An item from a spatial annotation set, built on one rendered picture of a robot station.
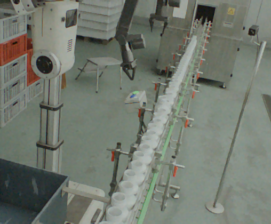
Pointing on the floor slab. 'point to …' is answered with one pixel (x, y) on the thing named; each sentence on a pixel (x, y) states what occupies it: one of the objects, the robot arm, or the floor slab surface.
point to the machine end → (218, 71)
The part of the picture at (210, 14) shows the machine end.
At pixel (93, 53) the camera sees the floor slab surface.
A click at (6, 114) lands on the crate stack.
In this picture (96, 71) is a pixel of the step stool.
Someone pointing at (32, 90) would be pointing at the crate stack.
